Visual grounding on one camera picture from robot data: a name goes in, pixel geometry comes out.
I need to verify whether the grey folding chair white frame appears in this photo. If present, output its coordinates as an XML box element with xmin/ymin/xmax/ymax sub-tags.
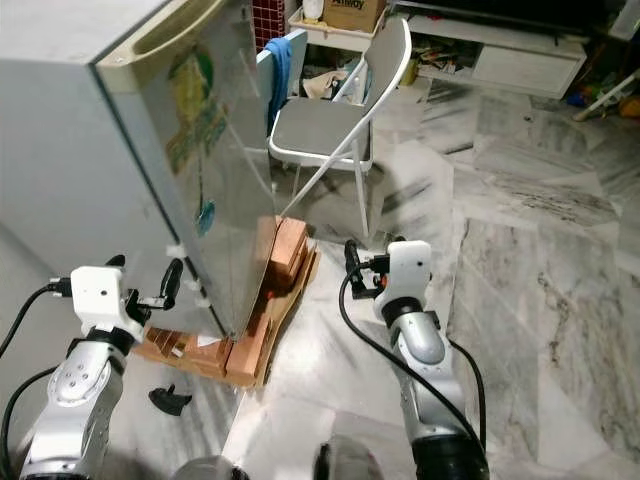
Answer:
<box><xmin>268</xmin><ymin>14</ymin><xmax>415</xmax><ymax>241</ymax></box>

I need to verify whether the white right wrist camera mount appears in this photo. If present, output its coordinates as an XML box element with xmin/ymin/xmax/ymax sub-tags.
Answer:
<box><xmin>380</xmin><ymin>240</ymin><xmax>434</xmax><ymax>306</ymax></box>

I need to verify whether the green fridge sticker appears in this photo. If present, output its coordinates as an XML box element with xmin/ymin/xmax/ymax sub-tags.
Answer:
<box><xmin>165</xmin><ymin>45</ymin><xmax>231</xmax><ymax>176</ymax></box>

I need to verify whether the robot left leg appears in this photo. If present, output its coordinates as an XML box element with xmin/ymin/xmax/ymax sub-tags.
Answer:
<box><xmin>175</xmin><ymin>455</ymin><xmax>251</xmax><ymax>480</ymax></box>

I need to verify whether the white low cabinet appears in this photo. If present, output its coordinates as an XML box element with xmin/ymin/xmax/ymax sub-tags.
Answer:
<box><xmin>388</xmin><ymin>12</ymin><xmax>593</xmax><ymax>101</ymax></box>

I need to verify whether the robot right leg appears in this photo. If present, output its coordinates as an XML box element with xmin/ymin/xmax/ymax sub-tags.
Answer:
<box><xmin>315</xmin><ymin>435</ymin><xmax>391</xmax><ymax>480</ymax></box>

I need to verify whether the pale blue chair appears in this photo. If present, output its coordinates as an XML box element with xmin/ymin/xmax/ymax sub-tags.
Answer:
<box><xmin>257</xmin><ymin>28</ymin><xmax>307</xmax><ymax>111</ymax></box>

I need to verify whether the small black plastic piece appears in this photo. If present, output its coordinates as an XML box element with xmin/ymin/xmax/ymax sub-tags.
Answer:
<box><xmin>149</xmin><ymin>384</ymin><xmax>194</xmax><ymax>414</ymax></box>

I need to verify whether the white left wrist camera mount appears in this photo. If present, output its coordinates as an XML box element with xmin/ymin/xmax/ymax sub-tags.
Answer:
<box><xmin>71</xmin><ymin>265</ymin><xmax>139</xmax><ymax>341</ymax></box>

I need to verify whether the red grid panel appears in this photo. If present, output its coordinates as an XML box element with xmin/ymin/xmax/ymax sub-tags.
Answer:
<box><xmin>252</xmin><ymin>0</ymin><xmax>287</xmax><ymax>53</ymax></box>

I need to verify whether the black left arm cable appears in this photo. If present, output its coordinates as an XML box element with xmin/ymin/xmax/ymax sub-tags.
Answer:
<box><xmin>0</xmin><ymin>283</ymin><xmax>73</xmax><ymax>361</ymax></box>
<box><xmin>0</xmin><ymin>362</ymin><xmax>66</xmax><ymax>421</ymax></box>

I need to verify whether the blue cloth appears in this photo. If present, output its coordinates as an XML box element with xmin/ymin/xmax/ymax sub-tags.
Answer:
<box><xmin>265</xmin><ymin>35</ymin><xmax>293</xmax><ymax>131</ymax></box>

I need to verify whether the tan paper bag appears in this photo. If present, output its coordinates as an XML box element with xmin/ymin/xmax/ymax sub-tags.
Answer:
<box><xmin>302</xmin><ymin>70</ymin><xmax>351</xmax><ymax>101</ymax></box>

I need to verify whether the white side table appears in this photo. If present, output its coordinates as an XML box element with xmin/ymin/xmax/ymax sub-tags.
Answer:
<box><xmin>286</xmin><ymin>10</ymin><xmax>383</xmax><ymax>101</ymax></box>

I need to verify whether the small blue fridge sticker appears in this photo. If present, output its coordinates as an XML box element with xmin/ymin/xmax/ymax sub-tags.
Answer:
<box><xmin>195</xmin><ymin>200</ymin><xmax>217</xmax><ymax>236</ymax></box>

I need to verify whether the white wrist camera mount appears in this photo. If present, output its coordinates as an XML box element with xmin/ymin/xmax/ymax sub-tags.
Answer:
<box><xmin>380</xmin><ymin>240</ymin><xmax>434</xmax><ymax>306</ymax></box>
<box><xmin>71</xmin><ymin>265</ymin><xmax>139</xmax><ymax>341</ymax></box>

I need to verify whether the white pipe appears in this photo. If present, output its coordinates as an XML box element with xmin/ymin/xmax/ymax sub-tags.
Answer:
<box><xmin>573</xmin><ymin>68</ymin><xmax>640</xmax><ymax>123</ymax></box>

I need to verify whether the robot leg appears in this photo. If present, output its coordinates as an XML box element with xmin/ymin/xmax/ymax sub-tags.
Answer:
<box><xmin>175</xmin><ymin>455</ymin><xmax>251</xmax><ymax>480</ymax></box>
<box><xmin>315</xmin><ymin>435</ymin><xmax>391</xmax><ymax>480</ymax></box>

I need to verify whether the brown cardboard box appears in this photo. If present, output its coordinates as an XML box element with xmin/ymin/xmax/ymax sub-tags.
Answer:
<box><xmin>326</xmin><ymin>0</ymin><xmax>389</xmax><ymax>34</ymax></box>

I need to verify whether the grey silver fridge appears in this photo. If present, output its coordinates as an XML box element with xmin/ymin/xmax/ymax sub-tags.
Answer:
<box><xmin>0</xmin><ymin>0</ymin><xmax>281</xmax><ymax>339</ymax></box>

